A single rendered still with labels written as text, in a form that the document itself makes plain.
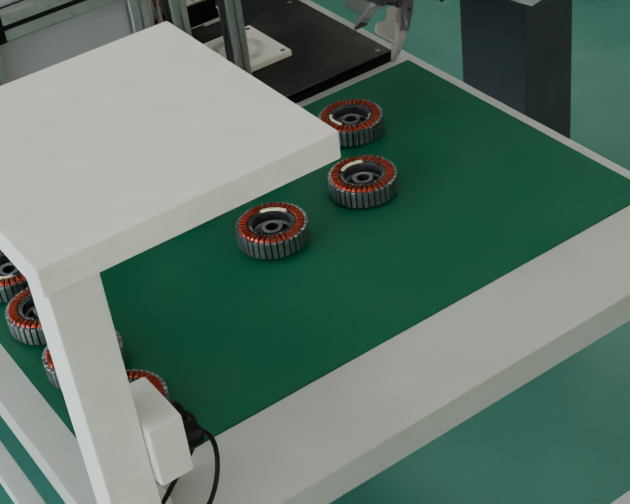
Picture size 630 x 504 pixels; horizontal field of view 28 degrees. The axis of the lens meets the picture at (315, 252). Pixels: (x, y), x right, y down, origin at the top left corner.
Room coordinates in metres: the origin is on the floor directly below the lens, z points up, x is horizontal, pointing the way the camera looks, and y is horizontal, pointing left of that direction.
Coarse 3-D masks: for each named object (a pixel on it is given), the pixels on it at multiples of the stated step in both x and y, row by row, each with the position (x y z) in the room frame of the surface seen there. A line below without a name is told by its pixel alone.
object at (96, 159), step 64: (64, 64) 1.36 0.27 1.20; (128, 64) 1.34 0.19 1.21; (192, 64) 1.32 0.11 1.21; (0, 128) 1.23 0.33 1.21; (64, 128) 1.21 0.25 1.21; (128, 128) 1.19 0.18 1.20; (192, 128) 1.17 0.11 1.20; (256, 128) 1.15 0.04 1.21; (320, 128) 1.13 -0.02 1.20; (0, 192) 1.09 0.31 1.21; (64, 192) 1.08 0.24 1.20; (128, 192) 1.06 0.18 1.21; (192, 192) 1.05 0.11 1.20; (256, 192) 1.07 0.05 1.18; (64, 256) 0.97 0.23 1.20; (128, 256) 1.00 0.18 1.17; (64, 320) 1.02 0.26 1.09; (64, 384) 1.04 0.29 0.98; (128, 384) 1.04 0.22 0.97; (128, 448) 1.03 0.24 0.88; (192, 448) 1.06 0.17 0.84
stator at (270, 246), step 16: (256, 208) 1.62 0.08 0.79; (272, 208) 1.61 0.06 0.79; (288, 208) 1.61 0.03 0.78; (240, 224) 1.58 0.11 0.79; (256, 224) 1.60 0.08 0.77; (272, 224) 1.59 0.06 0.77; (288, 224) 1.59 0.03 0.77; (304, 224) 1.56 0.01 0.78; (240, 240) 1.55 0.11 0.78; (256, 240) 1.54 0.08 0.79; (272, 240) 1.53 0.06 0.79; (288, 240) 1.53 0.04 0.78; (304, 240) 1.55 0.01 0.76; (256, 256) 1.53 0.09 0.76; (272, 256) 1.54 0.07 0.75
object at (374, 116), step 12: (324, 108) 1.90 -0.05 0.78; (336, 108) 1.89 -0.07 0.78; (348, 108) 1.90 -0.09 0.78; (360, 108) 1.89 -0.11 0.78; (372, 108) 1.87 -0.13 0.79; (324, 120) 1.85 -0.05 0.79; (336, 120) 1.88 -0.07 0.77; (348, 120) 1.88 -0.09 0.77; (372, 120) 1.84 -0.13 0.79; (348, 132) 1.81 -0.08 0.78; (360, 132) 1.81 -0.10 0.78; (372, 132) 1.82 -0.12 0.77; (348, 144) 1.82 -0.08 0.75; (360, 144) 1.81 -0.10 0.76
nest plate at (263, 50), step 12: (252, 36) 2.22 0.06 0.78; (264, 36) 2.21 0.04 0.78; (216, 48) 2.19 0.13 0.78; (252, 48) 2.17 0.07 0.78; (264, 48) 2.16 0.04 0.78; (276, 48) 2.15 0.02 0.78; (288, 48) 2.15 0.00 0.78; (252, 60) 2.12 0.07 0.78; (264, 60) 2.11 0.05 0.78; (276, 60) 2.12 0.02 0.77
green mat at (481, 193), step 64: (384, 128) 1.86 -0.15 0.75; (448, 128) 1.83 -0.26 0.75; (512, 128) 1.81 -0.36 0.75; (320, 192) 1.69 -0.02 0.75; (448, 192) 1.64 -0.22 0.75; (512, 192) 1.62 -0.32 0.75; (576, 192) 1.60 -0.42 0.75; (192, 256) 1.57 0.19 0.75; (320, 256) 1.52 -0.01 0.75; (384, 256) 1.50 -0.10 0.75; (448, 256) 1.48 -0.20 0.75; (512, 256) 1.46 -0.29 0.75; (0, 320) 1.47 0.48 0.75; (128, 320) 1.43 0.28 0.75; (192, 320) 1.41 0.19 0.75; (256, 320) 1.39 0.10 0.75; (320, 320) 1.37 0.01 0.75; (384, 320) 1.35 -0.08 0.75; (192, 384) 1.27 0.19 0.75; (256, 384) 1.26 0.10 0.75
